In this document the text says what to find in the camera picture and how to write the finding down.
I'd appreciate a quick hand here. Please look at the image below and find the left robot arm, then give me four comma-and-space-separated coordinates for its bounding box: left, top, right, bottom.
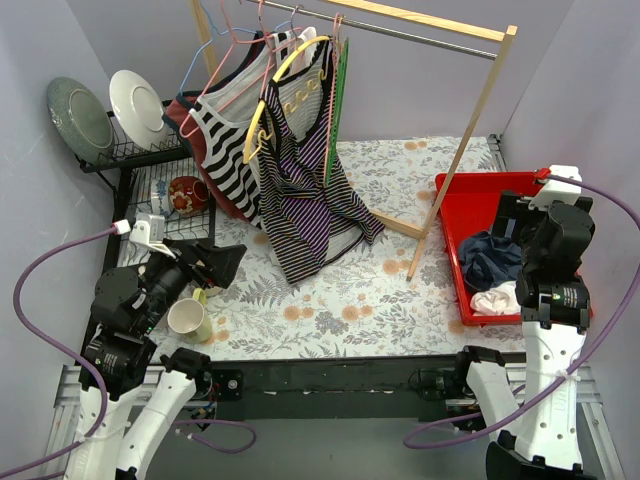
64, 239, 247, 479

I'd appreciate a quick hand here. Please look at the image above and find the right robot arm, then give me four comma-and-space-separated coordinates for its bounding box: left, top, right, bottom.
452, 191, 595, 479

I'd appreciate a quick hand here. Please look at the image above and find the red plastic bin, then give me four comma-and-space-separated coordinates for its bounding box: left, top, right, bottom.
436, 172, 595, 333

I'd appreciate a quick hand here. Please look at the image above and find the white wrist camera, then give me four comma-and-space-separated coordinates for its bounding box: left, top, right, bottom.
528, 165, 582, 211
112, 212, 177, 259

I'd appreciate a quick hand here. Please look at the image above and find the floral table cloth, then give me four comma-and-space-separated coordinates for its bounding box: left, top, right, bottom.
151, 137, 524, 362

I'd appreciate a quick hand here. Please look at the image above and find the white pink cloth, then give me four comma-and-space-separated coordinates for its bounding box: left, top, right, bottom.
470, 281, 521, 316

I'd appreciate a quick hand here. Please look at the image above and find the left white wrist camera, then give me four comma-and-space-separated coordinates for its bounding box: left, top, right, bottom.
112, 212, 177, 259

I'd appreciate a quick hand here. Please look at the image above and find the white ceramic plate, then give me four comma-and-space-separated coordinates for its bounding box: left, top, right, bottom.
109, 70, 169, 150

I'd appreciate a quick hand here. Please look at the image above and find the black wire dish rack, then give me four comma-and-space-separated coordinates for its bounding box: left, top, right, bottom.
74, 99, 217, 279

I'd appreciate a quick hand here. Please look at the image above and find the purple striped tank top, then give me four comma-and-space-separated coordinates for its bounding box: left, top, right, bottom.
255, 40, 384, 284

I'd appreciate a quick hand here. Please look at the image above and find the navy blue tank top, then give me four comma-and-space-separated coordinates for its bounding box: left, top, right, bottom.
458, 231, 522, 293

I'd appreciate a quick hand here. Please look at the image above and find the pink wire hanger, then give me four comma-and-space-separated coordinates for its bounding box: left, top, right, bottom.
178, 0, 281, 139

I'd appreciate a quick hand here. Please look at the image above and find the maroon tank top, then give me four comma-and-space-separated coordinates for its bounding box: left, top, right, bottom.
163, 31, 263, 222

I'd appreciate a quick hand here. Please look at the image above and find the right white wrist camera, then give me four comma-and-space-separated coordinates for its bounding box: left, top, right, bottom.
528, 165, 582, 211

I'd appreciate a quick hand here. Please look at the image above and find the black white striped tank top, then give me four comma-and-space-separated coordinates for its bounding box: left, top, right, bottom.
189, 26, 317, 228

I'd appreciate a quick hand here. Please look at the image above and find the green plastic hanger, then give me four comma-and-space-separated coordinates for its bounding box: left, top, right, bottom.
324, 38, 349, 186

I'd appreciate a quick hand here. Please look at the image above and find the red floral bowl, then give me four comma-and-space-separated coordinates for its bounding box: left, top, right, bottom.
168, 176, 209, 216

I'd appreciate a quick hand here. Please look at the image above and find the yellow plastic hanger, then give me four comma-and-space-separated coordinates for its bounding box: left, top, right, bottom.
243, 35, 330, 164

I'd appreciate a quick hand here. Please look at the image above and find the blue white ceramic cup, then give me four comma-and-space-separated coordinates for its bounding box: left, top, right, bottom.
150, 179, 173, 218

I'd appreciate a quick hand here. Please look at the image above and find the wooden clothes rack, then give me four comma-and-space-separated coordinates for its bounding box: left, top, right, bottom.
189, 0, 519, 280

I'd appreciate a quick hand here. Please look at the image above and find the blue wire hanger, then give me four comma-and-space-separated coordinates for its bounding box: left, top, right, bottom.
178, 1, 226, 95

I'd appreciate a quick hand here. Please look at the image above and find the grey green ceramic plate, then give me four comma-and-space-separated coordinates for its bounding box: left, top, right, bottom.
47, 77, 114, 165

